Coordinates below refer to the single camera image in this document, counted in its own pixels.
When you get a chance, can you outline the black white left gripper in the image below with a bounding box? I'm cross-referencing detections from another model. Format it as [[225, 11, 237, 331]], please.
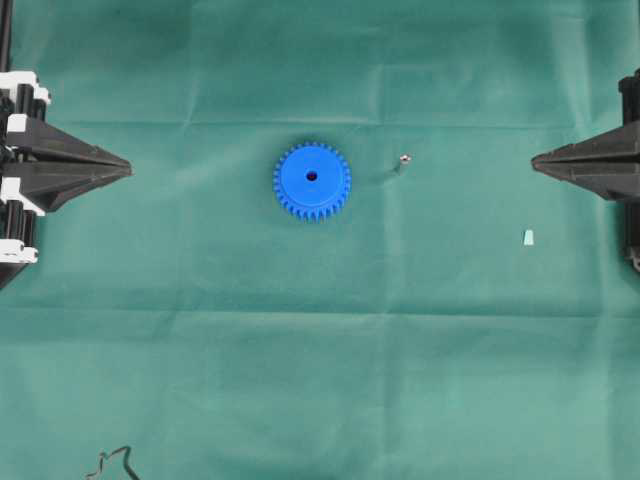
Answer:
[[1, 71, 132, 287]]

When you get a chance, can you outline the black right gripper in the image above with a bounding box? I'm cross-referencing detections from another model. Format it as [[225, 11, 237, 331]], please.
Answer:
[[530, 69, 640, 274]]

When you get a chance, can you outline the small metal shaft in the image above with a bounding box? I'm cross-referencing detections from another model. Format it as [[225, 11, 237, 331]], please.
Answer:
[[394, 154, 412, 175]]

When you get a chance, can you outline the blue plastic gear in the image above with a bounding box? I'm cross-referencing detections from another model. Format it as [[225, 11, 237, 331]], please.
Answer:
[[272, 142, 352, 223]]

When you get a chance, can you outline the small pale green tape piece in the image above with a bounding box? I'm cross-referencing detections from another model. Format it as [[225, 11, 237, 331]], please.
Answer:
[[523, 229, 535, 246]]

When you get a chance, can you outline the black vertical pole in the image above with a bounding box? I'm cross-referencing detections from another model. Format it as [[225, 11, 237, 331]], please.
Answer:
[[0, 0, 13, 73]]

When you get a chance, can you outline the green cloth mat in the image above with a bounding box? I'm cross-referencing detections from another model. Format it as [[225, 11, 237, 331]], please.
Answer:
[[1, 1, 639, 479]]

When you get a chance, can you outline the thin black cable bottom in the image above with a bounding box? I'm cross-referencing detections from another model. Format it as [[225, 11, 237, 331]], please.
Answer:
[[83, 444, 144, 480]]

